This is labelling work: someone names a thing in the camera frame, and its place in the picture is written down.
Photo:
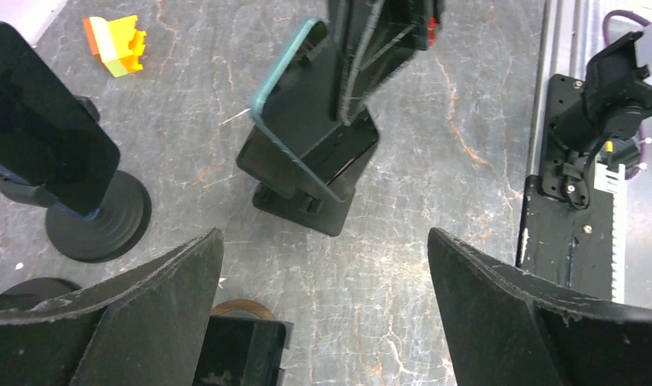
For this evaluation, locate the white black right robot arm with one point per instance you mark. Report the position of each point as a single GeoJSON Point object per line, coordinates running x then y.
{"type": "Point", "coordinates": [613, 99]}

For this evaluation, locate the light blue toothed rail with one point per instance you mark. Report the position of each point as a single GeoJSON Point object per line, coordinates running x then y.
{"type": "Point", "coordinates": [614, 182]}

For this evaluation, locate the grey stand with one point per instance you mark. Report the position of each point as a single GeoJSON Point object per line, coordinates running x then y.
{"type": "Point", "coordinates": [243, 308]}

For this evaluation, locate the yellow orange toy block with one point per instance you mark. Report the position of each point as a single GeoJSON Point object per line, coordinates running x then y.
{"type": "Point", "coordinates": [118, 45]}

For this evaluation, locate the black round base phone stand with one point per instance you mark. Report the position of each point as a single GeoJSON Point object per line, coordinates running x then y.
{"type": "Point", "coordinates": [117, 225]}

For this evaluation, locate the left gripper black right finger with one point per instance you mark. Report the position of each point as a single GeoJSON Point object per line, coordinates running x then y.
{"type": "Point", "coordinates": [504, 326]}

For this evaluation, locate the blue edged black phone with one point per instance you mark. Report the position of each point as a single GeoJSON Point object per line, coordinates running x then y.
{"type": "Point", "coordinates": [48, 138]}

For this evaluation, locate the black folding phone stand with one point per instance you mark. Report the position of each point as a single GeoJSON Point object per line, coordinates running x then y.
{"type": "Point", "coordinates": [317, 189]}

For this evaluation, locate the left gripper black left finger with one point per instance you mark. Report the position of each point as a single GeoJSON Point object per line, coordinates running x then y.
{"type": "Point", "coordinates": [142, 327]}

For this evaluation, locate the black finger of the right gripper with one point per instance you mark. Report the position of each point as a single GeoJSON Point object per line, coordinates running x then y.
{"type": "Point", "coordinates": [339, 12]}
{"type": "Point", "coordinates": [381, 38]}

